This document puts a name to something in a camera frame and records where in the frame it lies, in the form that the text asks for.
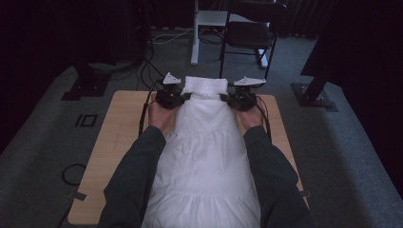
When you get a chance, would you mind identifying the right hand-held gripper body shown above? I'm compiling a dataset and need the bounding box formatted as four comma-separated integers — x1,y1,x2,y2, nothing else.
225,75,268,112

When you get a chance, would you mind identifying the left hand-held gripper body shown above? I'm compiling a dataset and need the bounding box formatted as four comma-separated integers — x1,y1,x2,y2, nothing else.
154,71,186,111

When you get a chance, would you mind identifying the white skirt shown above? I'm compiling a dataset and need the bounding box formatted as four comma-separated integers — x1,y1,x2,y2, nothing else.
141,75,262,228

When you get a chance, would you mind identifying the person's right hand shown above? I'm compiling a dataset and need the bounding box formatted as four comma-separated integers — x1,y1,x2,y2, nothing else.
235,104,266,132

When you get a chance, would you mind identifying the person's left hand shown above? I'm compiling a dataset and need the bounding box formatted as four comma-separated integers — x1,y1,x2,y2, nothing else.
147,100,181,133

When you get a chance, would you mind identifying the black folding chair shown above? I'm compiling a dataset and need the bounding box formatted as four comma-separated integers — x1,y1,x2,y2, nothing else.
219,0,289,89

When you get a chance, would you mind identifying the black slanted metal stand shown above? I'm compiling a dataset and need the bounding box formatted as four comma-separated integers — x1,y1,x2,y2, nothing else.
291,74,339,113

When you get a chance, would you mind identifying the dark equipment rack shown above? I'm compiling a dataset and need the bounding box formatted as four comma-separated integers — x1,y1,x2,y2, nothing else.
88,0,152,67

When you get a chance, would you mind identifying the black metal stand base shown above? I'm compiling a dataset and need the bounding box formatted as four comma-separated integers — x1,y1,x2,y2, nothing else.
61,61,112,102

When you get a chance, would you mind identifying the dark curtain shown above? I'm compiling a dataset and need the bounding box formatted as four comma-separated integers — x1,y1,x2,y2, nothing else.
275,0,340,40

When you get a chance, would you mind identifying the left hand-held gripper cable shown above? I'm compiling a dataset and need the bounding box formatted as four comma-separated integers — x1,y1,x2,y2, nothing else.
138,79,166,138

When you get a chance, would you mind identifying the hand-held gripper cable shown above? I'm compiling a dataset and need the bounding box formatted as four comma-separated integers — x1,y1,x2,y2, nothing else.
138,79,166,138
254,94,274,143

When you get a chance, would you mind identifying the long black floor cable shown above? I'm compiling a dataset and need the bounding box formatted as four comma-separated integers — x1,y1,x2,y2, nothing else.
136,47,166,93

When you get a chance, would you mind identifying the right hand-held gripper cable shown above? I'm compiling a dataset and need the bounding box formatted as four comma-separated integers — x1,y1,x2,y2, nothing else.
254,94,274,143

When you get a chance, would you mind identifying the white desk frame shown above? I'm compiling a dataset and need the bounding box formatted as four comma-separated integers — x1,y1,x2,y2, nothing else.
190,0,270,69

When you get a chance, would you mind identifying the white floor cable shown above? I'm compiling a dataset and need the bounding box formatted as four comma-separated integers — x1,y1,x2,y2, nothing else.
151,27,195,46

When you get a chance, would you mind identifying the thin black floor cable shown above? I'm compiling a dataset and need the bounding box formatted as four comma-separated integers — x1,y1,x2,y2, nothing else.
56,205,74,228

